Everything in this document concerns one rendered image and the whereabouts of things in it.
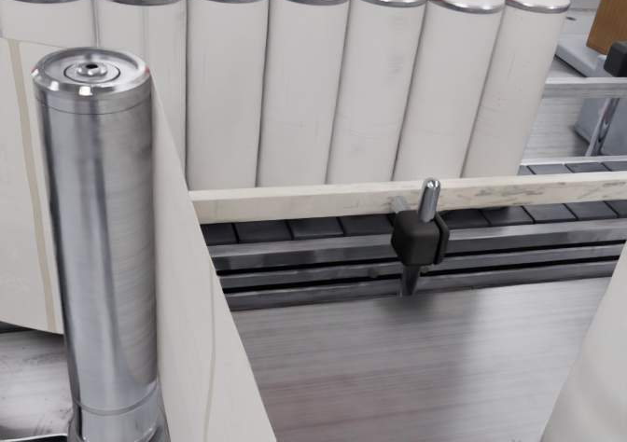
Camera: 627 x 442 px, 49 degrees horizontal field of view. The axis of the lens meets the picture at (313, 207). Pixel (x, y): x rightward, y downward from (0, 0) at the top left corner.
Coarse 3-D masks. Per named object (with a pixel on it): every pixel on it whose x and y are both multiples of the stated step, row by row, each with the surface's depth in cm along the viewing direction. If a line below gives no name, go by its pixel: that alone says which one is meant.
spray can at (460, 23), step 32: (448, 0) 44; (480, 0) 43; (448, 32) 44; (480, 32) 44; (416, 64) 47; (448, 64) 46; (480, 64) 46; (416, 96) 48; (448, 96) 47; (480, 96) 48; (416, 128) 49; (448, 128) 48; (416, 160) 50; (448, 160) 50
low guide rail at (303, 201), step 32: (192, 192) 45; (224, 192) 46; (256, 192) 46; (288, 192) 46; (320, 192) 47; (352, 192) 47; (384, 192) 48; (416, 192) 49; (448, 192) 50; (480, 192) 50; (512, 192) 51; (544, 192) 52; (576, 192) 53; (608, 192) 54
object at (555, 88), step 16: (560, 80) 56; (576, 80) 56; (592, 80) 57; (608, 80) 57; (624, 80) 58; (544, 96) 56; (560, 96) 56; (576, 96) 57; (592, 96) 57; (608, 96) 58; (624, 96) 58
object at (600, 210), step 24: (528, 168) 61; (552, 168) 61; (576, 168) 61; (600, 168) 62; (624, 168) 62; (336, 216) 51; (360, 216) 51; (384, 216) 52; (456, 216) 53; (480, 216) 53; (504, 216) 53; (528, 216) 54; (552, 216) 54; (576, 216) 55; (600, 216) 55; (624, 216) 56; (216, 240) 47; (240, 240) 47; (264, 240) 48; (288, 240) 48
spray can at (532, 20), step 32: (512, 0) 46; (544, 0) 45; (512, 32) 46; (544, 32) 46; (512, 64) 47; (544, 64) 48; (512, 96) 48; (480, 128) 51; (512, 128) 50; (480, 160) 52; (512, 160) 52
